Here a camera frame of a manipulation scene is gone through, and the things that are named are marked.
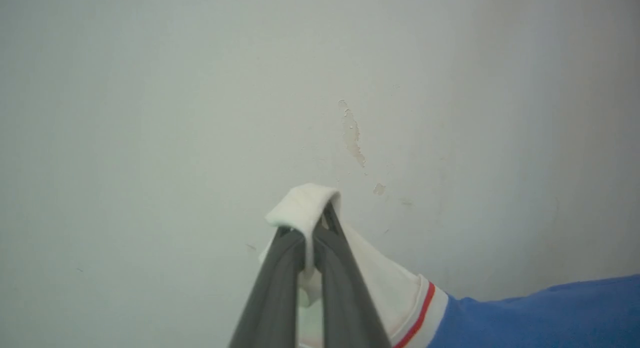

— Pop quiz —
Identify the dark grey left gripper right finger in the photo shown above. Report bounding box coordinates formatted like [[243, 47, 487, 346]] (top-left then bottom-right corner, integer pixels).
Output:
[[312, 202, 393, 348]]

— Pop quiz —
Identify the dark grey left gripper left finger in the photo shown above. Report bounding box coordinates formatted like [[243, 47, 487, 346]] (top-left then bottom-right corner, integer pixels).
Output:
[[228, 227, 307, 348]]

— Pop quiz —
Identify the blue garment with white cuffs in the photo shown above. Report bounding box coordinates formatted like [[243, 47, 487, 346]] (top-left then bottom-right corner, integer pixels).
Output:
[[259, 183, 640, 348]]

